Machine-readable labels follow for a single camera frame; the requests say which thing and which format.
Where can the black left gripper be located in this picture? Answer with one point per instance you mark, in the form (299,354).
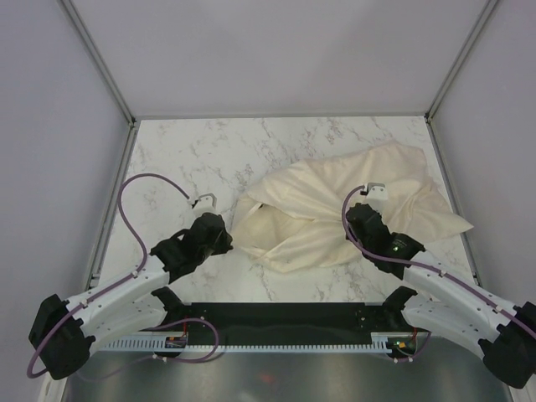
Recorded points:
(224,244)

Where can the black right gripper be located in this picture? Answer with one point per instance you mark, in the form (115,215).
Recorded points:
(353,234)

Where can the cream satin pillowcase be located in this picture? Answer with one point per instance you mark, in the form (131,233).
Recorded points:
(314,190)

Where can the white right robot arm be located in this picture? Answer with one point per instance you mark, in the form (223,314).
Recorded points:
(500,332)

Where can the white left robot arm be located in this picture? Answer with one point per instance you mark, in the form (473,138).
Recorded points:
(65,333)

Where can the shiny metal sheet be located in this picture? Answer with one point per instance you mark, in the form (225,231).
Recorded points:
(443,372)

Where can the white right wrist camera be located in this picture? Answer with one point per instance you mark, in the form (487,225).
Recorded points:
(375,195)

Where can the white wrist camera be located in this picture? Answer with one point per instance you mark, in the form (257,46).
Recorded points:
(375,195)
(205,203)

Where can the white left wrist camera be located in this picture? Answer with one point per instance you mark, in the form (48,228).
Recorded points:
(205,203)

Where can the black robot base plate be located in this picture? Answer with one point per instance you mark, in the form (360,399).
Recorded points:
(288,322)

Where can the white slotted cable duct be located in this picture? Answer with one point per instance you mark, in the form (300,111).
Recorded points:
(158,342)

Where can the right aluminium frame post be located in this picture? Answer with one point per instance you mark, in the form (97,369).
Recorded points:
(465,51)

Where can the aluminium frame post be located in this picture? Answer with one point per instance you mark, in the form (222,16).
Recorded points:
(83,33)
(465,51)

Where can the left aluminium frame post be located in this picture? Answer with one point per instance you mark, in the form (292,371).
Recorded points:
(83,33)

